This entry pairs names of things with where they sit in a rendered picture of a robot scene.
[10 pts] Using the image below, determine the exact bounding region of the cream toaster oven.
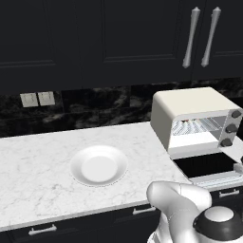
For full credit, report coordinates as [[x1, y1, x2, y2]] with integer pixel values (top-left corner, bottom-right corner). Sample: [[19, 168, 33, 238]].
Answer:
[[150, 86, 243, 157]]

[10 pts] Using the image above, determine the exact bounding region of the silver cupboard door handle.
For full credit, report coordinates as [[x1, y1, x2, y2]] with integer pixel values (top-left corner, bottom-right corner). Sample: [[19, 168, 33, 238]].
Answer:
[[200, 6, 222, 68], [181, 6, 201, 69]]

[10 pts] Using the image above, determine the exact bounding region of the dark toaster oven knob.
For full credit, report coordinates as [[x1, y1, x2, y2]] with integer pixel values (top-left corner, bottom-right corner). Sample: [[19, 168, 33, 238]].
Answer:
[[231, 109, 242, 120], [220, 138, 234, 148], [225, 123, 238, 134]]

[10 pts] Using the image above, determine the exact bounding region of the silver drawer handle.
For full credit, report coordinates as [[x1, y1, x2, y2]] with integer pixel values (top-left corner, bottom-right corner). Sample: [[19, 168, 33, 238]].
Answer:
[[132, 205, 158, 216], [28, 224, 58, 236], [218, 188, 241, 199]]

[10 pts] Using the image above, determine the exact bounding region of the black drawer front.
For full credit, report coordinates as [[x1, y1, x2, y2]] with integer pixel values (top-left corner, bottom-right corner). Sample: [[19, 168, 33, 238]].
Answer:
[[0, 211, 117, 243], [113, 202, 163, 243], [208, 185, 243, 222]]

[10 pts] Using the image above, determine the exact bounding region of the toaster oven wire rack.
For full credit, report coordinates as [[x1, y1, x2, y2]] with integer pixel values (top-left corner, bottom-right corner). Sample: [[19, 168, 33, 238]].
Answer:
[[172, 117, 228, 137]]

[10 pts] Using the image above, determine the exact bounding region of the black wall cupboard door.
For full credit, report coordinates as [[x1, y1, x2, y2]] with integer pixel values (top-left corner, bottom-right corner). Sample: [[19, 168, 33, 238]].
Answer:
[[77, 0, 201, 89], [0, 0, 80, 95], [191, 0, 243, 82]]

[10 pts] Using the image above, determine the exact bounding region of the white round plate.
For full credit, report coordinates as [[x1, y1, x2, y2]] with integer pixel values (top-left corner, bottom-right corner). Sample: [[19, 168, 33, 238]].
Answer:
[[69, 144, 129, 188]]

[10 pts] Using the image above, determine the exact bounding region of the beige wall switch plate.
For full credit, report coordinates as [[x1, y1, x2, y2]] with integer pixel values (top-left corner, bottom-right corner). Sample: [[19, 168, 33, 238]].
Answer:
[[19, 92, 40, 108], [37, 91, 56, 107]]

